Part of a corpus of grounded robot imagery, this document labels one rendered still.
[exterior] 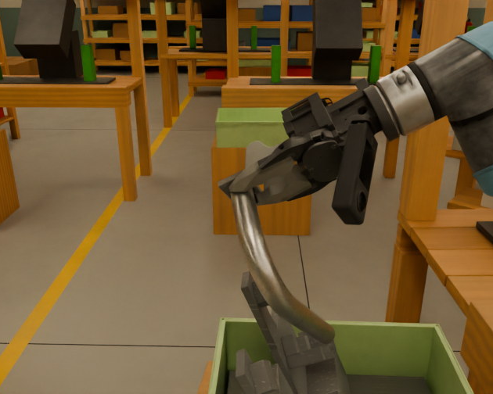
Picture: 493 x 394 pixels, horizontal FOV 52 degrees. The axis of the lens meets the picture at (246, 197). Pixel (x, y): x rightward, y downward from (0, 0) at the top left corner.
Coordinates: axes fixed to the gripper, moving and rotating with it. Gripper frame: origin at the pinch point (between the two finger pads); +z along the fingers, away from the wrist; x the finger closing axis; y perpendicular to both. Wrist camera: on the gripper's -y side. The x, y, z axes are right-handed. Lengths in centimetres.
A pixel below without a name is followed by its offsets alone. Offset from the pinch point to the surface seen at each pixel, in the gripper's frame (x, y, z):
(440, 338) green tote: -49, -10, -13
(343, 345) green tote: -46.7, -4.9, 4.4
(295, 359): -27.4, -11.4, 8.3
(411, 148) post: -81, 56, -28
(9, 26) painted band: -334, 1005, 517
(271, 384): -7.2, -20.8, 5.5
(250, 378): -6.1, -19.7, 7.4
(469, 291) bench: -77, 7, -23
